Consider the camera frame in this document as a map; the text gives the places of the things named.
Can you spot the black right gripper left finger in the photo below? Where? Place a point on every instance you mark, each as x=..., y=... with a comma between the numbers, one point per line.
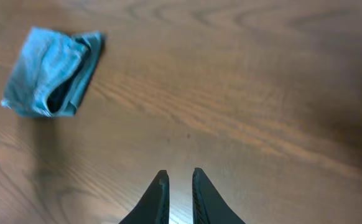
x=153, y=207

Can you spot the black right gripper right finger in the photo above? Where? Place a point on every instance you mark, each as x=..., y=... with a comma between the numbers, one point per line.
x=208, y=205

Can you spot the light blue denim jeans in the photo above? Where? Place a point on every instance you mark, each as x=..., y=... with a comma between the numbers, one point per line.
x=52, y=73

